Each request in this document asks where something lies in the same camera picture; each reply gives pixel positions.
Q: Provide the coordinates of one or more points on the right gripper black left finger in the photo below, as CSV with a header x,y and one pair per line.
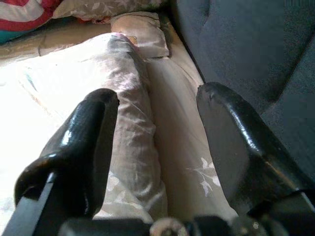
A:
x,y
81,147

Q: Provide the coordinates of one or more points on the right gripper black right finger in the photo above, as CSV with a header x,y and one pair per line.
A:
x,y
233,147

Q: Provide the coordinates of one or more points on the beige floral pillow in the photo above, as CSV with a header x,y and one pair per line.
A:
x,y
73,68

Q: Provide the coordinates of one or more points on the beige floral bed sheet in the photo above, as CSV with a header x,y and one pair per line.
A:
x,y
177,103

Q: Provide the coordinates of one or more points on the dark grey padded headboard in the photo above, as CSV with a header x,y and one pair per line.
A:
x,y
246,37

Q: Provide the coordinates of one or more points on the small cartoon print pillow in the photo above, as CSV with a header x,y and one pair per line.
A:
x,y
145,32

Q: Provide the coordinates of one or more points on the grey floral pillow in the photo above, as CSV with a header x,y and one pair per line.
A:
x,y
103,8

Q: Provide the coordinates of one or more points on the red white blue bolster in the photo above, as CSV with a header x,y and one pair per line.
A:
x,y
22,14

